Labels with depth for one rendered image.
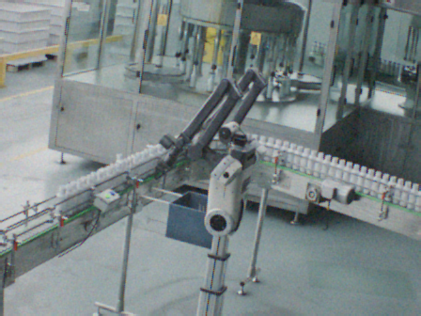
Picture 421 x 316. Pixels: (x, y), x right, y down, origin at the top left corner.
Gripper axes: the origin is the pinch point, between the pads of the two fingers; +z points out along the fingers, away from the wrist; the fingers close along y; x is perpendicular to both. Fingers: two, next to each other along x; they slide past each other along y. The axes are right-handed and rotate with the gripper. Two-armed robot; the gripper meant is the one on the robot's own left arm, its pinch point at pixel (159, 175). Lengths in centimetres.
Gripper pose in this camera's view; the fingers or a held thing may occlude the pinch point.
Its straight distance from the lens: 462.7
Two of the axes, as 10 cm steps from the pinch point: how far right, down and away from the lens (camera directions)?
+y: -3.3, 2.4, -9.1
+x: 7.8, 6.1, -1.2
